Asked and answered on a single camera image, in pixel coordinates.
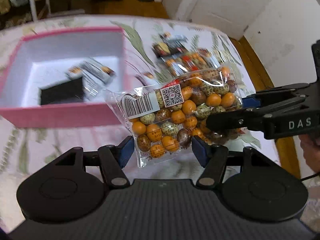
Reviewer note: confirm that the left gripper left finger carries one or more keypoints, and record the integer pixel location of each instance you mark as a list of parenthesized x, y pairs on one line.
[(113, 159)]

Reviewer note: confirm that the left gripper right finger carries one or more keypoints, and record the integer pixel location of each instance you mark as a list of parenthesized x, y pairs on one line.
[(213, 159)]

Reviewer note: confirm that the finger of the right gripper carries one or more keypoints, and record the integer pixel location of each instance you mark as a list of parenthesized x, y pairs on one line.
[(250, 102)]

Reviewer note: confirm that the clear bag coated peanuts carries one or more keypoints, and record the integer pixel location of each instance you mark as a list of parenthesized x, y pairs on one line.
[(163, 118)]

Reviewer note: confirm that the black snack packet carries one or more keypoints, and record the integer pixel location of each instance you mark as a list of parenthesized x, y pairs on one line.
[(71, 91)]

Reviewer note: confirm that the black soda cracker packet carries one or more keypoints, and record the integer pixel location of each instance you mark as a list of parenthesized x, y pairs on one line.
[(168, 48)]

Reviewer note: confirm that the person right hand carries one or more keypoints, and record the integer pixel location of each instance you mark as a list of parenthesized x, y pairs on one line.
[(310, 152)]

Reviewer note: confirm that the floral bed sheet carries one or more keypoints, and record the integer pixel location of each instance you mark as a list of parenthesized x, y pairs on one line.
[(25, 150)]

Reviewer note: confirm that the pink cardboard box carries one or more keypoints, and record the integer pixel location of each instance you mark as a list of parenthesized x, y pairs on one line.
[(40, 61)]

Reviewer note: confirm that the white door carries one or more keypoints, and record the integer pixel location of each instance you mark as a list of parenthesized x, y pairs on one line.
[(232, 17)]

